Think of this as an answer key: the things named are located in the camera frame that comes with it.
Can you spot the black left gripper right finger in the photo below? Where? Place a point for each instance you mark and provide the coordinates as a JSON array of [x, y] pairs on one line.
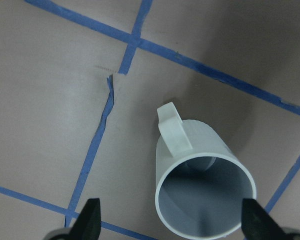
[[257, 224]]

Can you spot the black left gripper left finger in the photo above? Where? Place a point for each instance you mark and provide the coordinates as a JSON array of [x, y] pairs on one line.
[[86, 227]]

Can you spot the white mug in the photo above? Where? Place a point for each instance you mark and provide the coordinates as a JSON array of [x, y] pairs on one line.
[[200, 183]]

